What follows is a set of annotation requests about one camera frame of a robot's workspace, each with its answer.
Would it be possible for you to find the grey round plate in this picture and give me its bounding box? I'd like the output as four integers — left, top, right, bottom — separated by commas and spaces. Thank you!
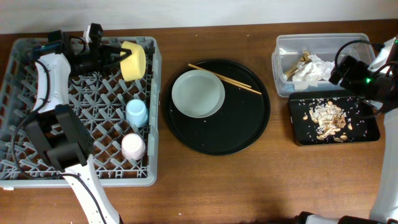
172, 70, 225, 118

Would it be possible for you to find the grey plastic dishwasher rack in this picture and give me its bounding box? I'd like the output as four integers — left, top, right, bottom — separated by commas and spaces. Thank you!
1, 37, 162, 190

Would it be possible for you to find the wooden chopstick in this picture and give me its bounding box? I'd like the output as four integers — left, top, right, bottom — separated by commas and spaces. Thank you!
219, 77, 262, 95
188, 63, 252, 88

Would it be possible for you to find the round black tray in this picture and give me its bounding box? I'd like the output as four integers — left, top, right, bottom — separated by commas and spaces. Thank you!
164, 59, 271, 156

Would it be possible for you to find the black rectangular tray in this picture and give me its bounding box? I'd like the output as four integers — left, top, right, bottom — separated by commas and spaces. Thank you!
288, 90, 380, 146

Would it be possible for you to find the yellow bowl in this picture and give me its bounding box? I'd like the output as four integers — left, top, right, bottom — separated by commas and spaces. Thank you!
120, 41, 146, 82

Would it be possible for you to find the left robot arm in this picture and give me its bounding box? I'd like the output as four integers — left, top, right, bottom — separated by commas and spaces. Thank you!
17, 29, 145, 223

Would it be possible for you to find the pink cup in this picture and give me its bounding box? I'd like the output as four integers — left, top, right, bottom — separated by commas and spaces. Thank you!
121, 133, 146, 161

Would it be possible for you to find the blue cup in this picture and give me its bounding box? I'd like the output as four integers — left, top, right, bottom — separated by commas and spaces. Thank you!
126, 99, 149, 128

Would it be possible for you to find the clear plastic bin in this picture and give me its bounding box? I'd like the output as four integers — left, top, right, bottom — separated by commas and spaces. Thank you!
272, 33, 369, 98

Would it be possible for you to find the white paper napkin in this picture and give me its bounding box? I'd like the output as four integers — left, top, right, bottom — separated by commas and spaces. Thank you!
292, 54, 335, 82

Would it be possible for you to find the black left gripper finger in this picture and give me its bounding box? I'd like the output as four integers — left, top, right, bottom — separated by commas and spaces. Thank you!
107, 45, 132, 55
108, 53, 132, 68

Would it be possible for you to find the food scraps pile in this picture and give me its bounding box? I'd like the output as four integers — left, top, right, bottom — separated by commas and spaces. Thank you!
302, 98, 353, 143

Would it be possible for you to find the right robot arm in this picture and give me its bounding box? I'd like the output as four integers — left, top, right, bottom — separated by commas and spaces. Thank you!
294, 37, 397, 223

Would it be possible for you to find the brown foil wrapper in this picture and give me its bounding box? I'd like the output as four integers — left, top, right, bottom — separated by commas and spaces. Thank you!
284, 51, 311, 79

